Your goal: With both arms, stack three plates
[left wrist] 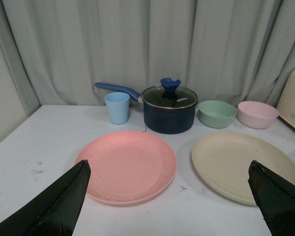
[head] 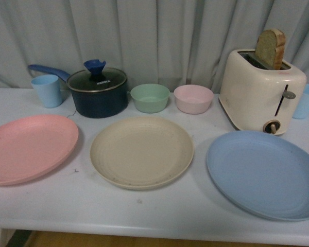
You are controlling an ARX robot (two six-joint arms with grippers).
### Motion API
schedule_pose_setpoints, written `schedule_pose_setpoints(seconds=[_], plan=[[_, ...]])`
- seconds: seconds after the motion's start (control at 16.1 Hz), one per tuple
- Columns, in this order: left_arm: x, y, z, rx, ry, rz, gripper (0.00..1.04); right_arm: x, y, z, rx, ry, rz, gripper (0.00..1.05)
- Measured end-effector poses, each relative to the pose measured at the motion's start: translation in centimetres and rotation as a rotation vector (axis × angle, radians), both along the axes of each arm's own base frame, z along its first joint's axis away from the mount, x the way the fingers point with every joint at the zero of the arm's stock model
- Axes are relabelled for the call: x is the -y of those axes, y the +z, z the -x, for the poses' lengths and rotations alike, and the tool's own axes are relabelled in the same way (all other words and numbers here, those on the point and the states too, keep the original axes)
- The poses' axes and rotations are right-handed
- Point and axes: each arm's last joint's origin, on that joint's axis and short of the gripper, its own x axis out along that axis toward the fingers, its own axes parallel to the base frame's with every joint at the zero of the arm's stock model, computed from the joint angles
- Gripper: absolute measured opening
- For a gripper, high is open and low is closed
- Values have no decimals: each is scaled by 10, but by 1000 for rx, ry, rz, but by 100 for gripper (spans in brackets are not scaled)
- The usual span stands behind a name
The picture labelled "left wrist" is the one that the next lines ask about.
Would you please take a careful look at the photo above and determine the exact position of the pink plate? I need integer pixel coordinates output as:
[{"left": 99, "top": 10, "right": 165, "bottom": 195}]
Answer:
[{"left": 75, "top": 131, "right": 177, "bottom": 206}]

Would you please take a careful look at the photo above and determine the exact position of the pink bowl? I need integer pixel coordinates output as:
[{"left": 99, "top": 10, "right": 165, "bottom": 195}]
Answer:
[{"left": 237, "top": 101, "right": 279, "bottom": 129}]

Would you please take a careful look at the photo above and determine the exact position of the dark blue saucepan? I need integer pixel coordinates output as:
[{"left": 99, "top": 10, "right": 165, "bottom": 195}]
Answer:
[{"left": 95, "top": 82, "right": 197, "bottom": 134}]

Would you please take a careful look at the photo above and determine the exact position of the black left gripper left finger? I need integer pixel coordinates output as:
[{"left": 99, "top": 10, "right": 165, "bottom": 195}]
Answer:
[{"left": 0, "top": 160, "right": 91, "bottom": 236}]

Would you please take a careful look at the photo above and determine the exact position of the light blue cup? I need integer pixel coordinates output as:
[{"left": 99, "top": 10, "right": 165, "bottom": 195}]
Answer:
[{"left": 104, "top": 92, "right": 130, "bottom": 125}]

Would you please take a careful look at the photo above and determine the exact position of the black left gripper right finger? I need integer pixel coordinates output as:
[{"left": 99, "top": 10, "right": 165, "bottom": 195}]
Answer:
[{"left": 248, "top": 160, "right": 295, "bottom": 236}]

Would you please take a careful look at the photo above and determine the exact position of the cream plate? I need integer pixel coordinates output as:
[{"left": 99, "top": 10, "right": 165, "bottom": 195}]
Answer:
[{"left": 191, "top": 132, "right": 295, "bottom": 206}]

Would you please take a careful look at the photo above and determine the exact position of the cream toaster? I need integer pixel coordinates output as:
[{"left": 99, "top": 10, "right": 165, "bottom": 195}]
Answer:
[{"left": 277, "top": 70, "right": 295, "bottom": 129}]

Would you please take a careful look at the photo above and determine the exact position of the green bowl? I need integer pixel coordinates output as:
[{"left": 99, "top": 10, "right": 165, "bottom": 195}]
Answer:
[{"left": 198, "top": 100, "right": 237, "bottom": 129}]

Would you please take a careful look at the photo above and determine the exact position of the grey curtain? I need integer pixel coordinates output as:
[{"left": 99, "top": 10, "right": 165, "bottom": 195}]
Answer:
[{"left": 0, "top": 0, "right": 295, "bottom": 146}]

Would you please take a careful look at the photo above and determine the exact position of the glass pot lid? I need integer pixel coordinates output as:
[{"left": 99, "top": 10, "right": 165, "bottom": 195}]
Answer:
[{"left": 142, "top": 78, "right": 199, "bottom": 110}]

